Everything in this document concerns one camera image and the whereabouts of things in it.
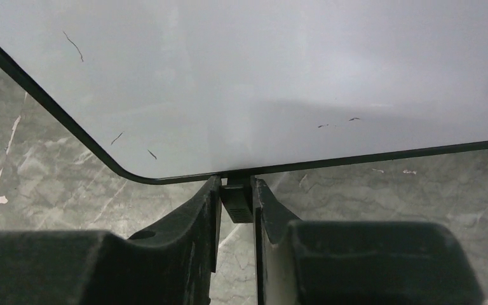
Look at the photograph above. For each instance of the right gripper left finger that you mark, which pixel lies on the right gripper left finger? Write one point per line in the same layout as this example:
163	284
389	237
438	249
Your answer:
168	262

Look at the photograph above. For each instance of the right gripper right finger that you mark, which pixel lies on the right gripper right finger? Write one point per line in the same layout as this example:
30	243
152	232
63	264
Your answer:
356	262

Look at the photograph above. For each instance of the white whiteboard black frame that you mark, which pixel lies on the white whiteboard black frame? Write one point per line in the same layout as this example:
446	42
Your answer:
172	91

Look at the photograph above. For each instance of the black whiteboard foot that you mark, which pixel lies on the black whiteboard foot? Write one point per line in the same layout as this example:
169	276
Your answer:
236	196

